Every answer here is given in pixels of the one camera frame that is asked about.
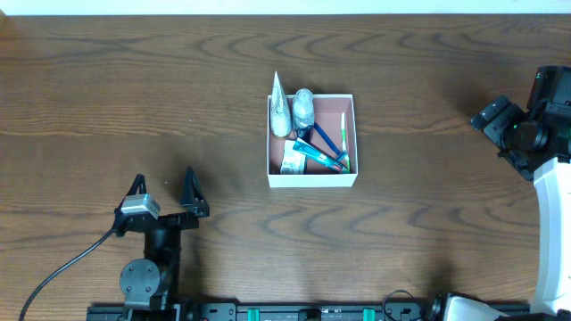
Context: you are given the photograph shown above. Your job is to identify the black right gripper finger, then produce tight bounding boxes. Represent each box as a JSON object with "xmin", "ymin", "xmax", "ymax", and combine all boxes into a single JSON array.
[
  {"xmin": 483, "ymin": 103, "xmax": 525, "ymax": 150},
  {"xmin": 470, "ymin": 95, "xmax": 511, "ymax": 130}
]

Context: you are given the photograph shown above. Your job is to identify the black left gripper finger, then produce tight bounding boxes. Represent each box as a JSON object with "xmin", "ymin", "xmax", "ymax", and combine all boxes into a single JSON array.
[
  {"xmin": 127, "ymin": 174, "xmax": 146, "ymax": 196},
  {"xmin": 180, "ymin": 167, "xmax": 210, "ymax": 218}
]

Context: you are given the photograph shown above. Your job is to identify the green soap bar package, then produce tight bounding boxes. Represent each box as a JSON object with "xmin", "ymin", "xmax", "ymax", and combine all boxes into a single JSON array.
[{"xmin": 280, "ymin": 140, "xmax": 306, "ymax": 175}]

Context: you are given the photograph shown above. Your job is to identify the white patterned cream tube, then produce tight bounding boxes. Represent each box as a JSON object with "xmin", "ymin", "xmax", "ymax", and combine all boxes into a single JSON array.
[{"xmin": 269, "ymin": 72, "xmax": 292, "ymax": 137}]

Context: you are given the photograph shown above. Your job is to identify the green white toothpaste tube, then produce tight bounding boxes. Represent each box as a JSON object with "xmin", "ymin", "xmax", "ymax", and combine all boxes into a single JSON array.
[{"xmin": 293, "ymin": 138, "xmax": 350, "ymax": 174}]

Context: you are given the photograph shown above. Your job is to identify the blue disposable razor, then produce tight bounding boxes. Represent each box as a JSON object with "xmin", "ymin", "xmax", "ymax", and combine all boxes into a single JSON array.
[{"xmin": 313, "ymin": 122, "xmax": 347, "ymax": 162}]

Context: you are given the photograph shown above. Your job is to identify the clear bottle with blue liquid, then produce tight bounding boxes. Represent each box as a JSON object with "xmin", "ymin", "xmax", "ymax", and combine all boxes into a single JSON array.
[{"xmin": 293, "ymin": 88, "xmax": 315, "ymax": 141}]

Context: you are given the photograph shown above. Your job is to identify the green white toothbrush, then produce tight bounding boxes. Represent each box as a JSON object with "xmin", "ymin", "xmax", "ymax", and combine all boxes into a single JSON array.
[{"xmin": 340, "ymin": 112, "xmax": 351, "ymax": 173}]

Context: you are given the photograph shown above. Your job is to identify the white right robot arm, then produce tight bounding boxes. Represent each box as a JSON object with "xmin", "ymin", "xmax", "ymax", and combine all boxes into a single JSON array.
[{"xmin": 424, "ymin": 66, "xmax": 570, "ymax": 320}]

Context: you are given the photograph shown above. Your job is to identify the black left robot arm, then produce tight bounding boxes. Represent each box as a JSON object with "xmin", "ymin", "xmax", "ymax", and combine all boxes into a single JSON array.
[{"xmin": 112, "ymin": 168, "xmax": 210, "ymax": 311}]

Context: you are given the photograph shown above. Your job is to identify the white box with pink interior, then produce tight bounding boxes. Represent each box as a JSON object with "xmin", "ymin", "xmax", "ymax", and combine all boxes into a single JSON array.
[{"xmin": 266, "ymin": 95, "xmax": 359, "ymax": 188}]

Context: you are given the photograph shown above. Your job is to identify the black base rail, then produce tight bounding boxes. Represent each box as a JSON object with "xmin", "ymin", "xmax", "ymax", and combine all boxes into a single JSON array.
[{"xmin": 86, "ymin": 290, "xmax": 532, "ymax": 321}]

